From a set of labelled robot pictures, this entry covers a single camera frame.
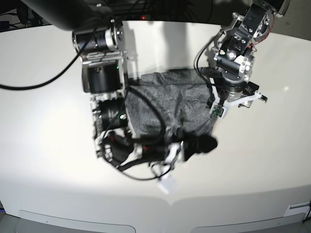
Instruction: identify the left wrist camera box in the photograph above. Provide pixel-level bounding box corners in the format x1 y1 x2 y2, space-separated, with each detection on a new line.
210 104 227 119

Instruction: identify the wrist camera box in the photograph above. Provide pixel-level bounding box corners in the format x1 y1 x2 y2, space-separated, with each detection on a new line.
157 176 176 194
210 104 227 119

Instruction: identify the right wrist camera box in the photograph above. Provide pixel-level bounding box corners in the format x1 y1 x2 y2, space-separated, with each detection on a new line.
157 176 176 194

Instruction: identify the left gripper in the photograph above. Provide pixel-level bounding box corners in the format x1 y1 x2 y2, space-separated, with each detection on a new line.
207 72 260 102

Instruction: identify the black power strip red light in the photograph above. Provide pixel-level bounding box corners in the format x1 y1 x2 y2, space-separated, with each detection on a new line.
117 13 188 22

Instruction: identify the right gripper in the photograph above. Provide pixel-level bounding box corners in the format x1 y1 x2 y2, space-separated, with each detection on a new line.
102 131 218 175

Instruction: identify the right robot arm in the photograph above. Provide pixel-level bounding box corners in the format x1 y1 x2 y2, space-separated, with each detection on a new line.
25 0 218 173

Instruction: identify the white label plate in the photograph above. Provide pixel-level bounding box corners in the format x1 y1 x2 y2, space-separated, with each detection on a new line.
284 202 311 217

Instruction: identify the grey long-sleeve T-shirt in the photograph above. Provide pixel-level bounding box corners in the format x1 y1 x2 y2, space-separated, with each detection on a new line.
126 69 215 137

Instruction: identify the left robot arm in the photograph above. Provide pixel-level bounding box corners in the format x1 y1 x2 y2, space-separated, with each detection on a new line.
210 0 290 117

